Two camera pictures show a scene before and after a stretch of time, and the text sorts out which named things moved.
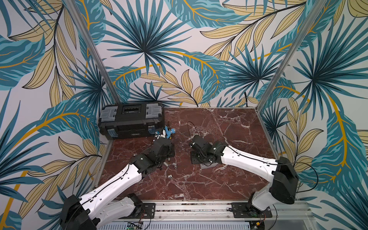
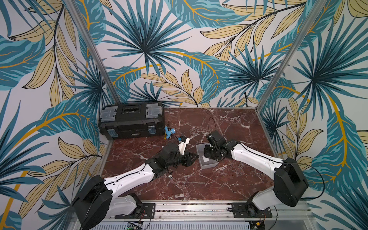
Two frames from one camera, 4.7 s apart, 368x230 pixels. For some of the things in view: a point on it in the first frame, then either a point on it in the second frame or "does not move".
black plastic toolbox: x=131 y=120 does not move
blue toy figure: x=168 y=132 does not move
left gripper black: x=171 y=151 to x=188 y=157
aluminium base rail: x=294 y=215 does not move
